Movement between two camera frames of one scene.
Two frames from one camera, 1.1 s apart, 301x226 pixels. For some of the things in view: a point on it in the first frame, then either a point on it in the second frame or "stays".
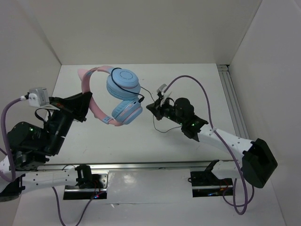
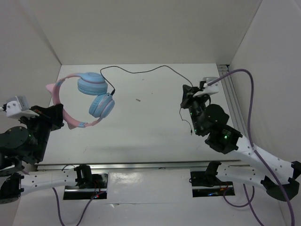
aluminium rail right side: x=234 y=103 stays
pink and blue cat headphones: x=124 y=87 -> x=94 y=84
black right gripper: x=154 y=108 -> x=188 y=93
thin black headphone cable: x=141 y=100 -> x=114 y=92
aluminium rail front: x=147 y=165 stays
